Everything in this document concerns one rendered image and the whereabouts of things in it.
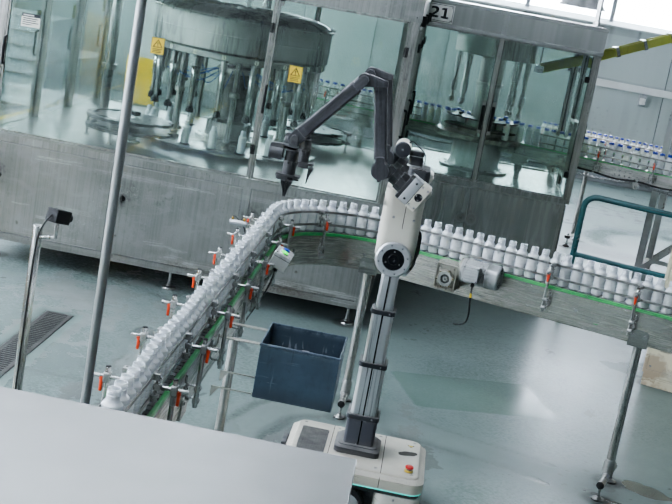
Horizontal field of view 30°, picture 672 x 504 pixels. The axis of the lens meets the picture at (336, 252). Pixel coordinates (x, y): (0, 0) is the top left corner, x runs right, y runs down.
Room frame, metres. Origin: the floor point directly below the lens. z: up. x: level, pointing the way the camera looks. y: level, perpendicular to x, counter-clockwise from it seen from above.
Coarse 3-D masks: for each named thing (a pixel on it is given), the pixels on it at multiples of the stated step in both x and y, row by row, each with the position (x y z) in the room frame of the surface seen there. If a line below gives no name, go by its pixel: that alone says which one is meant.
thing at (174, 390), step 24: (288, 240) 6.23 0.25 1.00; (216, 264) 5.34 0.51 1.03; (264, 264) 5.32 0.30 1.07; (168, 312) 4.44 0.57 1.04; (216, 312) 4.43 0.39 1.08; (144, 336) 3.98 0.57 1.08; (192, 336) 3.98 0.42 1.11; (240, 336) 4.88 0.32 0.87; (216, 360) 4.45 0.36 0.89; (192, 384) 4.00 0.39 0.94
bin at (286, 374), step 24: (264, 336) 4.66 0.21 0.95; (288, 336) 4.87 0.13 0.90; (312, 336) 4.87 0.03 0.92; (336, 336) 4.86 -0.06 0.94; (264, 360) 4.57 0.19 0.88; (288, 360) 4.57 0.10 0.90; (312, 360) 4.56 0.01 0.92; (336, 360) 4.55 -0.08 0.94; (264, 384) 4.57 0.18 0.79; (288, 384) 4.57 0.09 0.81; (312, 384) 4.56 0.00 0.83; (336, 384) 4.65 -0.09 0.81; (312, 408) 4.56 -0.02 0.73
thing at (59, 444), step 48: (0, 432) 0.60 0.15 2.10; (48, 432) 0.61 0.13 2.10; (96, 432) 0.62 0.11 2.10; (144, 432) 0.64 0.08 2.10; (192, 432) 0.65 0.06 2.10; (0, 480) 0.55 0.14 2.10; (48, 480) 0.56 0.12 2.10; (96, 480) 0.57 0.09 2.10; (144, 480) 0.58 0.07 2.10; (192, 480) 0.59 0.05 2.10; (240, 480) 0.60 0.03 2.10; (288, 480) 0.61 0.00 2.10; (336, 480) 0.62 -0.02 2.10
